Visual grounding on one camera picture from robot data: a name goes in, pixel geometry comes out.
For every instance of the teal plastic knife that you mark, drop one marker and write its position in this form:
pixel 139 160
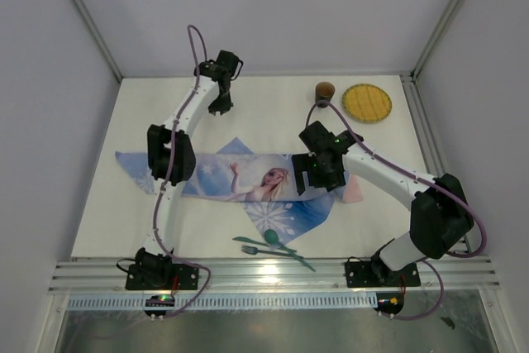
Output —
pixel 260 245

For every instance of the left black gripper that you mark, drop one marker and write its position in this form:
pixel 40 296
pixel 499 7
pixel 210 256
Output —
pixel 223 107

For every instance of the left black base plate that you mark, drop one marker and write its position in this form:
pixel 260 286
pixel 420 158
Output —
pixel 165 277

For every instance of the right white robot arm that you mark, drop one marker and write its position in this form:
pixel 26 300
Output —
pixel 439 213

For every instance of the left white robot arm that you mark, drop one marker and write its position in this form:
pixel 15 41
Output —
pixel 171 158

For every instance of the teal plastic spoon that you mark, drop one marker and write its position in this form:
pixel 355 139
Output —
pixel 272 238

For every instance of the dark teal plastic fork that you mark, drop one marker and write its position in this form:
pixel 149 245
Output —
pixel 273 256

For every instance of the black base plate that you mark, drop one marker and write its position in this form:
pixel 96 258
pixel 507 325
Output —
pixel 165 277
pixel 360 274

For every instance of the right aluminium side rail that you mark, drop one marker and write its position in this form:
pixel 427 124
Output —
pixel 425 135

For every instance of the brown paper cup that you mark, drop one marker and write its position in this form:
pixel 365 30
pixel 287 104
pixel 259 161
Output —
pixel 324 92

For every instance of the white slotted cable duct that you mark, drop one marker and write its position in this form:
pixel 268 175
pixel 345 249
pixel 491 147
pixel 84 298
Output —
pixel 222 301

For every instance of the aluminium front rail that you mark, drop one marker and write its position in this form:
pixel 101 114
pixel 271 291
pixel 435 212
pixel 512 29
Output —
pixel 270 275

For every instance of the yellow woven round plate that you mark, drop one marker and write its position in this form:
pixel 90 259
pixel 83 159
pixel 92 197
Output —
pixel 366 103

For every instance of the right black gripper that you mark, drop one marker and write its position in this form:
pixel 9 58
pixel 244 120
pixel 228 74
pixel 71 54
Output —
pixel 302 162

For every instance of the blue pink Elsa cloth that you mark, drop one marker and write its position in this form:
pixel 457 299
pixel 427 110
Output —
pixel 264 185

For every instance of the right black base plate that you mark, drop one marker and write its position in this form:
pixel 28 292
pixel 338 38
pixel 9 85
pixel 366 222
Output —
pixel 360 274

